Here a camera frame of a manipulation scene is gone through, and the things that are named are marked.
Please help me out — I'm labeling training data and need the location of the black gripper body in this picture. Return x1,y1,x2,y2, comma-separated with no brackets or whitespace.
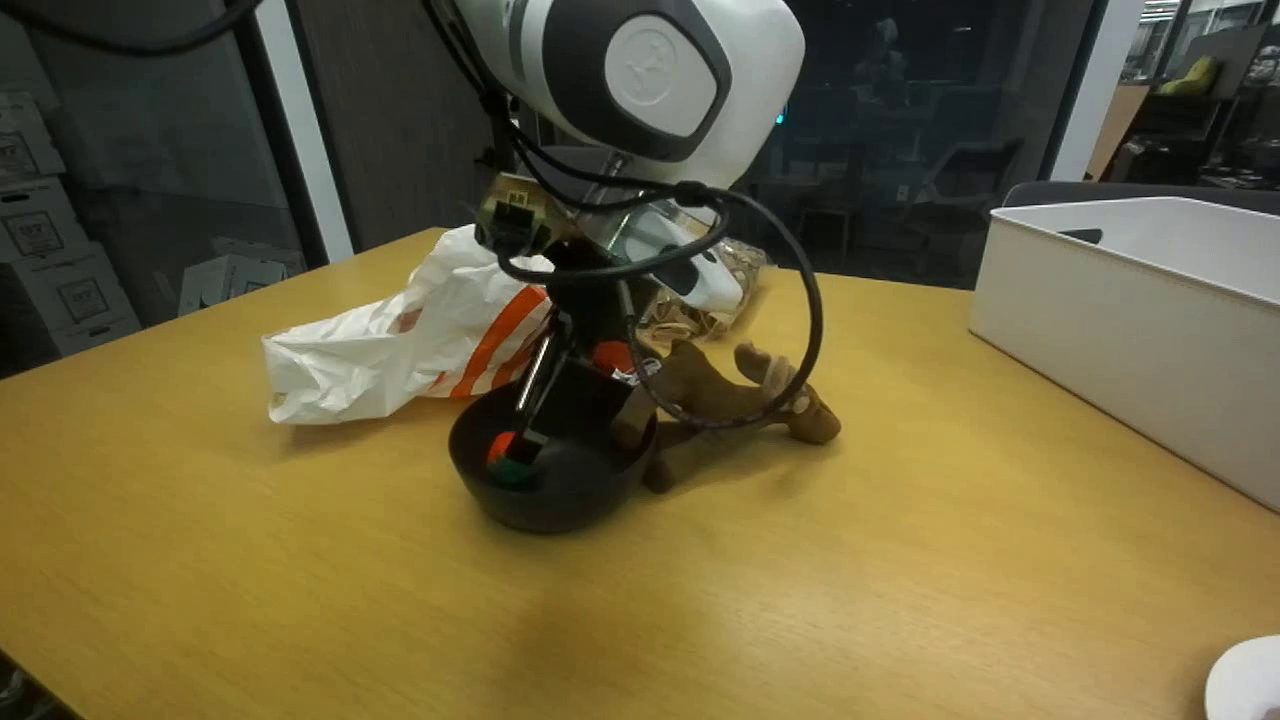
538,236,640,403

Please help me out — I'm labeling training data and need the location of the black bowl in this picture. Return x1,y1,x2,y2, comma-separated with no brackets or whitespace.
443,381,659,540

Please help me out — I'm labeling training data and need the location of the brown plush toy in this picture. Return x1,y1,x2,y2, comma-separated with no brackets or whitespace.
610,336,848,497

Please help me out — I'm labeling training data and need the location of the white orange striped cloth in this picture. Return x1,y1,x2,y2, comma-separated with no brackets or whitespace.
260,220,561,432

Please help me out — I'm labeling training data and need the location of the white stacked storage crate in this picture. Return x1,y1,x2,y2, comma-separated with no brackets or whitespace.
0,178,94,274
0,243,144,360

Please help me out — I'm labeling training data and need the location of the white storage box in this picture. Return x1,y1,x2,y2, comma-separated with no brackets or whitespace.
965,194,1280,522

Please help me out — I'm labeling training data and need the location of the white plate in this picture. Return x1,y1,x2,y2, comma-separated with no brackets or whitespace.
1201,632,1280,720

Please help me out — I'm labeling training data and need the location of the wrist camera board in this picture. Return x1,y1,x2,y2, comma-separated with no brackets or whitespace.
472,168,567,262

